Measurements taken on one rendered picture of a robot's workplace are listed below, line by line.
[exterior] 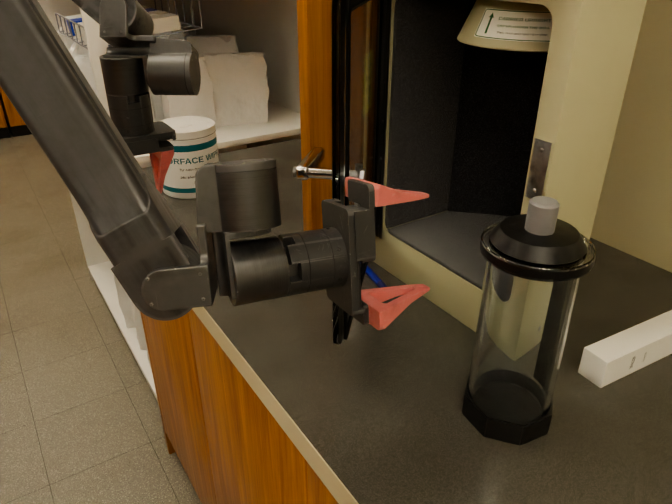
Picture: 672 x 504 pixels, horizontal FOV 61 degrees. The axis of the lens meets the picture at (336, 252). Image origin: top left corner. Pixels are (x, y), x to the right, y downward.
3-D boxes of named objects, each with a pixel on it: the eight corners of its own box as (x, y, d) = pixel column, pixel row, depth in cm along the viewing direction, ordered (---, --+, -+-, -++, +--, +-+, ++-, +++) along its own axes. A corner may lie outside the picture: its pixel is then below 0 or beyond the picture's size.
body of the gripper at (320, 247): (366, 207, 50) (287, 217, 48) (370, 314, 53) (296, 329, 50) (338, 196, 56) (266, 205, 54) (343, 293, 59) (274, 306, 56)
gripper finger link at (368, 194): (445, 176, 53) (353, 186, 49) (445, 250, 55) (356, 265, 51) (408, 169, 59) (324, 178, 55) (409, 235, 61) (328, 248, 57)
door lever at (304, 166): (352, 164, 71) (353, 144, 69) (338, 189, 62) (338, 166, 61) (310, 161, 71) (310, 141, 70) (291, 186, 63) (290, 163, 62)
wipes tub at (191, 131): (208, 174, 136) (201, 112, 129) (230, 191, 127) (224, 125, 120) (154, 185, 130) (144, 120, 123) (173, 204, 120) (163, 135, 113)
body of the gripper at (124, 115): (178, 143, 82) (171, 91, 79) (105, 155, 77) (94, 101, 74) (163, 132, 87) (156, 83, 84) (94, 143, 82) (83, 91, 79)
